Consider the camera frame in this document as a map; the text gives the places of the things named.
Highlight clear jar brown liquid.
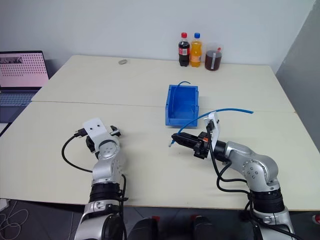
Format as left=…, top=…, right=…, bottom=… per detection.
left=204, top=42, right=224, bottom=73

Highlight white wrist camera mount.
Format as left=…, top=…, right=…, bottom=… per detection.
left=204, top=111, right=221, bottom=151
left=82, top=117, right=112, bottom=146

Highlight blue plastic bin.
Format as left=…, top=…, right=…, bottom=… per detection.
left=164, top=84, right=200, bottom=129

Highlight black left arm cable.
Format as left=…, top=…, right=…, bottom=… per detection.
left=61, top=127, right=94, bottom=174

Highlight dark rounded shape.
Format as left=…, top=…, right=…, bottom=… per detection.
left=190, top=214, right=216, bottom=240
left=130, top=216, right=160, bottom=240

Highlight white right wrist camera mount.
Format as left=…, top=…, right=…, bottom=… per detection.
left=204, top=111, right=221, bottom=151

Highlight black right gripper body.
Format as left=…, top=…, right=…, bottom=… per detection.
left=192, top=132, right=213, bottom=160

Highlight cola bottle red cap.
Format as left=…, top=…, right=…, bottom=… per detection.
left=177, top=32, right=191, bottom=68

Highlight thin blue cable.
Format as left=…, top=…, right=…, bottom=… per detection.
left=170, top=80, right=191, bottom=119

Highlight white cord on floor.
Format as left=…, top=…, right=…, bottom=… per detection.
left=0, top=198, right=30, bottom=237

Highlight long blue cable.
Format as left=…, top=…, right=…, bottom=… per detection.
left=167, top=107, right=255, bottom=148

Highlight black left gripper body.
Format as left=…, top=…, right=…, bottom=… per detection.
left=85, top=134, right=99, bottom=154

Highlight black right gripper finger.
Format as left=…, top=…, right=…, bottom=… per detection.
left=171, top=133, right=201, bottom=143
left=172, top=138, right=200, bottom=149

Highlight orange soda bottle blue cap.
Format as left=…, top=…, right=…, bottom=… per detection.
left=189, top=32, right=203, bottom=69

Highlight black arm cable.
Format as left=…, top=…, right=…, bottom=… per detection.
left=61, top=127, right=94, bottom=174
left=206, top=121, right=255, bottom=213

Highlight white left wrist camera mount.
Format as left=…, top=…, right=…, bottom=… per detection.
left=82, top=117, right=112, bottom=146

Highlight open laptop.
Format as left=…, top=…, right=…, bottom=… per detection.
left=0, top=50, right=50, bottom=138

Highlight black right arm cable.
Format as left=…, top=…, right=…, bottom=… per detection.
left=206, top=121, right=255, bottom=213

